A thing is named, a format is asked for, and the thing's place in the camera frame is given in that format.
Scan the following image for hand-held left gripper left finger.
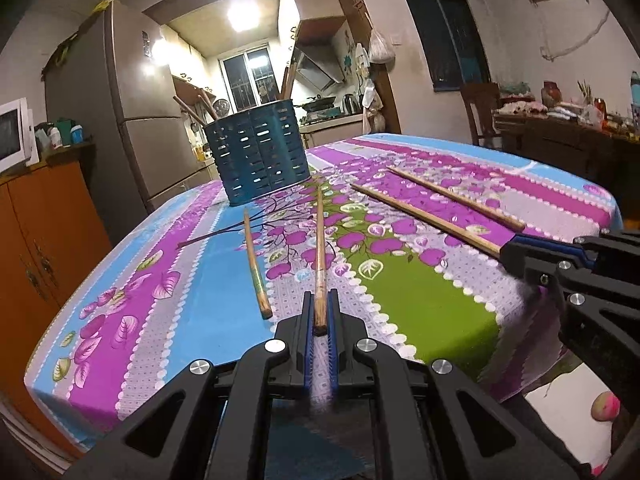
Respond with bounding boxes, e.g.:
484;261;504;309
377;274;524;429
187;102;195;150
65;291;316;480

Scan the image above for black wok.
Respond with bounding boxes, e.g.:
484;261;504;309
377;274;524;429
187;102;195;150
298;94;337;114

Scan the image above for wooden chair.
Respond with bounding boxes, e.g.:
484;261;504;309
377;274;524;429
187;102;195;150
459;82;506;149

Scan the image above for white fruit print cloth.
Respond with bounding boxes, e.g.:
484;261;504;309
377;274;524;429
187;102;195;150
521;359;627;480

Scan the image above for cluttered wooden side table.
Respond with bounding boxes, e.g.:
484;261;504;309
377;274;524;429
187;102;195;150
492;107;640;188

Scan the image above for blue perforated utensil holder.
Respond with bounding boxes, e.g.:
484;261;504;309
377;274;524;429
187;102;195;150
202;99;312;209

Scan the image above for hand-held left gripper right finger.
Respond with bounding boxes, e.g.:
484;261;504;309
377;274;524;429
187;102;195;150
326;289;571;480

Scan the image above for silver refrigerator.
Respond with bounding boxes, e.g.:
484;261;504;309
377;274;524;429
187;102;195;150
44;0;222;212

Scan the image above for beige kitchen base cabinets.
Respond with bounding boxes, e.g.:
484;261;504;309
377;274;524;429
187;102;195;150
298;112;366;150

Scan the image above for beige kitchen wall cabinet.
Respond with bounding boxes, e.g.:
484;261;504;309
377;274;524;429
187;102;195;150
292;0;348;43

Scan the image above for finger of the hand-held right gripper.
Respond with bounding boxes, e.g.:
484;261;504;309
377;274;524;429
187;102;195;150
500;242;640;406
510;230;640;263

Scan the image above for white plastic bag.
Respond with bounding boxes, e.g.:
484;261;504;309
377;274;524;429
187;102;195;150
368;27;396;65

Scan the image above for hanging cloth bags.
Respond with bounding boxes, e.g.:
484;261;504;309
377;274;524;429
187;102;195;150
360;79;384;134

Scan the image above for barred kitchen window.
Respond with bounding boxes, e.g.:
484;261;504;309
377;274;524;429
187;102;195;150
219;48;279;111

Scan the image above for dark window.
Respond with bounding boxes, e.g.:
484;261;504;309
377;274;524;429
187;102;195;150
394;0;494;93

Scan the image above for white microwave oven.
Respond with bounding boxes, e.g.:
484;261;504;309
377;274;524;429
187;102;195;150
0;97;39;174

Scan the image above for orange wooden cabinet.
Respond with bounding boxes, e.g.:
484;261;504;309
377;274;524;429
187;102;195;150
0;142;114;461

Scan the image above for steel range hood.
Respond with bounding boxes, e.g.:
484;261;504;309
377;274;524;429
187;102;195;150
292;47;346;92

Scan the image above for square ceiling light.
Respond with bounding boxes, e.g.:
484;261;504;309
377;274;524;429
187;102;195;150
227;0;264;31

